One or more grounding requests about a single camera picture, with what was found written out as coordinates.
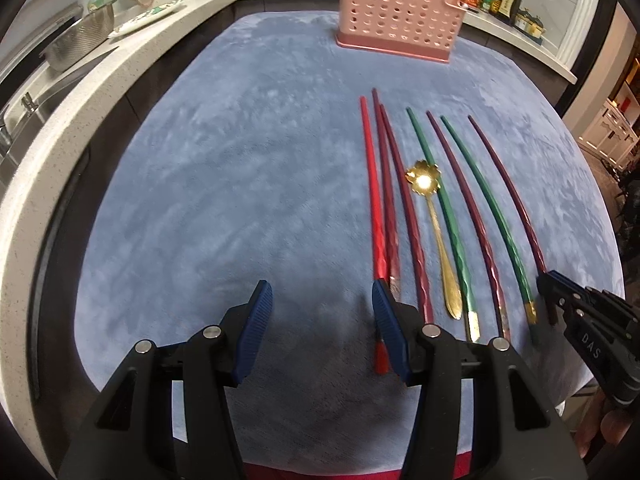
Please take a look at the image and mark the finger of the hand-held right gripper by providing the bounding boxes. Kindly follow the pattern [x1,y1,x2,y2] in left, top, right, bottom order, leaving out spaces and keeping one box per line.
[536,270,576,325]
[582,286,637,328]

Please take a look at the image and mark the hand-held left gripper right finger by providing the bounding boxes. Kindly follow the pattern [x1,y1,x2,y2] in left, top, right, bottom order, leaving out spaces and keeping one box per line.
[371,279,591,480]

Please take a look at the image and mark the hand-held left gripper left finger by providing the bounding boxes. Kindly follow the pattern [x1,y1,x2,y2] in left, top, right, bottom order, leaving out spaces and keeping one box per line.
[59,280,275,480]

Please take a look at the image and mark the purple chopstick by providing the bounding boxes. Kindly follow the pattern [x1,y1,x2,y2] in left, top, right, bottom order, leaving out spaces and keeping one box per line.
[425,111,511,341]
[467,115,558,326]

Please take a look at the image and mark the green chopstick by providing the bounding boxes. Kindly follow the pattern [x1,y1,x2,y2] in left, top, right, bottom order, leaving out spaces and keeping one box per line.
[440,115,541,346]
[405,107,482,343]

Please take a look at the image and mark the maroon chopstick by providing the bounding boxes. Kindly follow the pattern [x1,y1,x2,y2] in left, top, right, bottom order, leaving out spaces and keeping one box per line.
[379,104,435,326]
[371,88,403,296]

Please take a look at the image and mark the red chopstick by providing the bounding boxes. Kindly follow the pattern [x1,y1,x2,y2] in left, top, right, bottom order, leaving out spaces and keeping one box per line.
[358,96,392,376]

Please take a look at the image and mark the gold flower-shaped spoon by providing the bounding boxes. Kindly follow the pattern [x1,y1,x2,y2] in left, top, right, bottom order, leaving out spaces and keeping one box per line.
[404,160,464,321]

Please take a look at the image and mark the pink perforated utensil basket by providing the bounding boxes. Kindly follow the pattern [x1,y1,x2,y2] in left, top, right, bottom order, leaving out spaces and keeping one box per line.
[335,0,466,64]

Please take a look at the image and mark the person's right hand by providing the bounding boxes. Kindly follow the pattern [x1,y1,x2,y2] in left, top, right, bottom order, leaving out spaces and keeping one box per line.
[575,397,632,463]

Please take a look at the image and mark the white cabinet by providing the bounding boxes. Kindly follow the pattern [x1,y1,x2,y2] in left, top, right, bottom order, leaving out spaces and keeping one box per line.
[579,97,640,172]

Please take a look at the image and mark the small seasoning jars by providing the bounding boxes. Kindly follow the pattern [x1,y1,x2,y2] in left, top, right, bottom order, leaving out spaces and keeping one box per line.
[515,7,546,42]

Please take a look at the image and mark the white kitchen countertop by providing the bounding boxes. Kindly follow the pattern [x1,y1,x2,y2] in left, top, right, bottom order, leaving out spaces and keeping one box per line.
[0,0,579,346]

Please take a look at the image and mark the chrome faucet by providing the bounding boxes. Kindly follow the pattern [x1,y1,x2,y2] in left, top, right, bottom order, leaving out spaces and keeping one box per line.
[0,91,42,161]

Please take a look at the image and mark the floral patterned plate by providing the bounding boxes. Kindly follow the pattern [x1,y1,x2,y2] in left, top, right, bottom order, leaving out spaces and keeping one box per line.
[108,3,189,39]

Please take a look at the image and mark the stainless steel bowl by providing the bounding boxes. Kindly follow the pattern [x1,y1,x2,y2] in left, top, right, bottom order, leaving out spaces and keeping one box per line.
[39,0,119,74]

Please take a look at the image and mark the stainless steel sink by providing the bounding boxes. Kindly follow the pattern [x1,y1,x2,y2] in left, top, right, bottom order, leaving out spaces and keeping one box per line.
[0,10,61,171]

